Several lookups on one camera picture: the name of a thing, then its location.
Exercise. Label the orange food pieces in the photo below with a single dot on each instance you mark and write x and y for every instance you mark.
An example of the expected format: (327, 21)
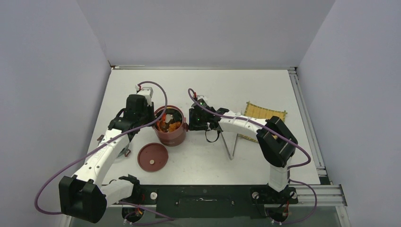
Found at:
(171, 126)

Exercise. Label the steel tongs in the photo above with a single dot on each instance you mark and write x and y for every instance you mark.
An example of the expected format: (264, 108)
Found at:
(229, 141)

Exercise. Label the aluminium rail frame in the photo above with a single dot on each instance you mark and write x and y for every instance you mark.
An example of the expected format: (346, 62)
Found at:
(198, 162)

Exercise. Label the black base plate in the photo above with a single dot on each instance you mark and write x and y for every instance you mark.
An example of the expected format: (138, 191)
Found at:
(213, 201)

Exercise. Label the glass lid with red clip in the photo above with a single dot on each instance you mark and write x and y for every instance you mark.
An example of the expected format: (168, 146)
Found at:
(120, 153)

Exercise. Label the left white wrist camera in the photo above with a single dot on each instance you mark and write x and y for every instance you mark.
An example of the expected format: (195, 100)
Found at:
(147, 92)

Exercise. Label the bamboo mat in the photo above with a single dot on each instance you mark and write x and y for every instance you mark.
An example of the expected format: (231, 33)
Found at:
(258, 112)

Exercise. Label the white rice ball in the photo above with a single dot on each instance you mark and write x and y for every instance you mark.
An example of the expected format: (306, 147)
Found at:
(168, 118)

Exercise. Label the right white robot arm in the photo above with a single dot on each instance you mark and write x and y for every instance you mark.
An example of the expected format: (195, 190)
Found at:
(276, 141)

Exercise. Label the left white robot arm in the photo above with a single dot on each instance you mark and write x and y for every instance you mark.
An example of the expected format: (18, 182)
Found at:
(83, 196)

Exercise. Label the red round lid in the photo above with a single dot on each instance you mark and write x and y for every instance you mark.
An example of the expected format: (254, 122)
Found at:
(152, 157)

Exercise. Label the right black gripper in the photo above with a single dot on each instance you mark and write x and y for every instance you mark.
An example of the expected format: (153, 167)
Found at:
(193, 125)

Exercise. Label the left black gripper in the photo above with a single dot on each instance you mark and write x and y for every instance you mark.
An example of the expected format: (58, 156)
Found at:
(150, 109)

